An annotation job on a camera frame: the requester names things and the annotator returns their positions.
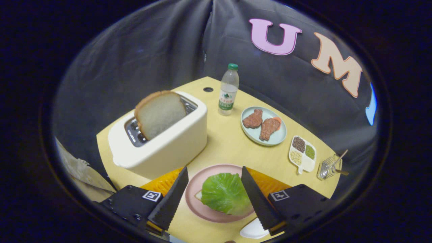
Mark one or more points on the thin light wooden utensil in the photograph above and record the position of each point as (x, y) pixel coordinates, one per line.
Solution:
(341, 157)

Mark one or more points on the green lettuce leaf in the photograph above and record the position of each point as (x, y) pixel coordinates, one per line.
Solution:
(224, 194)

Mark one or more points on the pile of green beans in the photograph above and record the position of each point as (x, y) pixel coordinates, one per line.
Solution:
(310, 152)

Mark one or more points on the brown meat patty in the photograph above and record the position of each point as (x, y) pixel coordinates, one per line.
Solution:
(253, 119)
(269, 129)

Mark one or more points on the clear water bottle green cap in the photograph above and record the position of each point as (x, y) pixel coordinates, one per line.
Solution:
(228, 91)

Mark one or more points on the person's beige clothing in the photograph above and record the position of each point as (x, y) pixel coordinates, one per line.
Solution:
(84, 175)

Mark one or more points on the pink plate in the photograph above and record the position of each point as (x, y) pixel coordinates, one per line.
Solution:
(195, 209)

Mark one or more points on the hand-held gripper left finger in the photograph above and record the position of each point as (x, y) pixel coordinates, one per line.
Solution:
(172, 202)

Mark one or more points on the white plate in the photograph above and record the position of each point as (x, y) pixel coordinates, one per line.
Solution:
(251, 231)

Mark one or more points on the plain bread slice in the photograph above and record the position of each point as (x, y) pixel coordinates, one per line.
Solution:
(158, 116)

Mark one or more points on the orange carrot slice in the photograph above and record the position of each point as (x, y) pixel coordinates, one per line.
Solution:
(277, 119)

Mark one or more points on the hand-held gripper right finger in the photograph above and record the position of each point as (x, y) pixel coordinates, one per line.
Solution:
(258, 200)

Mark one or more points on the cream toaster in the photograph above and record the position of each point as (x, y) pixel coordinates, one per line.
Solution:
(168, 148)

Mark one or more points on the white divided dish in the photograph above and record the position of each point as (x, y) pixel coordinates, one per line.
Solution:
(307, 165)

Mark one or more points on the pile of dark seeds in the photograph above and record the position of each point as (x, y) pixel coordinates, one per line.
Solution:
(298, 144)

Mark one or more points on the light blue plate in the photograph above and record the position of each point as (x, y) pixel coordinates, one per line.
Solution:
(275, 136)

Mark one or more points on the bread slice under ham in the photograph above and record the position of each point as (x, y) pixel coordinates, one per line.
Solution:
(198, 195)

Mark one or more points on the pile of pale soybeans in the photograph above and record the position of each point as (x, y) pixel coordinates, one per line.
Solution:
(296, 158)

